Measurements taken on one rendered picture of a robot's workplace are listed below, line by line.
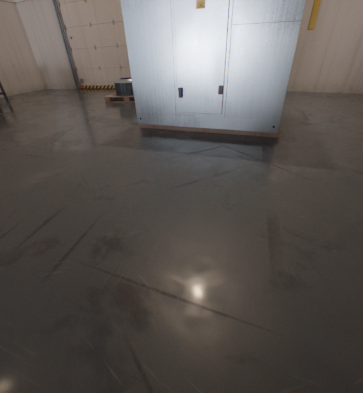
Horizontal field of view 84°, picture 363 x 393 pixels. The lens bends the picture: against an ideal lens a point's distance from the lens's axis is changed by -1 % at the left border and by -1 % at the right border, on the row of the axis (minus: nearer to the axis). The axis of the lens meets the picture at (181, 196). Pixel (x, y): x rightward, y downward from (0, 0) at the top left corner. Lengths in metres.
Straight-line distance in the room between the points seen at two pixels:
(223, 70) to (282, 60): 0.65
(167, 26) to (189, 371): 3.17
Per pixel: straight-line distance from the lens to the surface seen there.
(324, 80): 7.53
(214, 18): 2.99
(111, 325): 1.14
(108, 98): 6.20
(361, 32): 7.62
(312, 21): 3.69
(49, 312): 1.30
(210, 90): 3.01
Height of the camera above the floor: 1.00
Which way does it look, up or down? 35 degrees down
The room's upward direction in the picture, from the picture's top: 2 degrees counter-clockwise
